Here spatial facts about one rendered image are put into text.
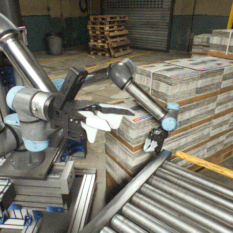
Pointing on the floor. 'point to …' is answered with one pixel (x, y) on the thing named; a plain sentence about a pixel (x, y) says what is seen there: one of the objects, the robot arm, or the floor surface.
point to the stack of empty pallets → (100, 46)
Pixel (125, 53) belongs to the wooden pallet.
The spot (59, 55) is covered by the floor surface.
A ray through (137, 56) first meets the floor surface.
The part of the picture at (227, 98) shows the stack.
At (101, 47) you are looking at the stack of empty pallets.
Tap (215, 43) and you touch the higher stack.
